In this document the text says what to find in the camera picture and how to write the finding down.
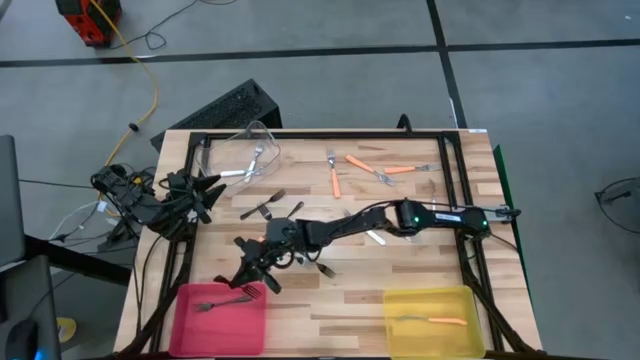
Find black computer mouse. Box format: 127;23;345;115
3;318;40;360

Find black floor beam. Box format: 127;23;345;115
23;233;134;287

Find yellow round disc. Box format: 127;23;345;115
55;316;78;345

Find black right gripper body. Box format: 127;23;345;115
234;217;301;296

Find red and black case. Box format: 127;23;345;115
54;0;123;49

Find white cable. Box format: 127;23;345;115
48;199;109;242

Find black perforated computer case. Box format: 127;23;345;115
149;77;284;152

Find upright side panel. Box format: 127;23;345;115
492;143;532;306

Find thin black floor cable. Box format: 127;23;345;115
109;0;239;52

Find grey flat screen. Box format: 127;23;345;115
0;133;27;269

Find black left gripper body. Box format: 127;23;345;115
167;169;214;225

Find yellow cable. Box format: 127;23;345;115
88;0;160;169

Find pink plastic bin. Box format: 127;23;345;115
168;281;269;358

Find yellow plastic bin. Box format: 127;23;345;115
382;285;487;360

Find clear plastic bin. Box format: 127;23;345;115
195;119;282;190

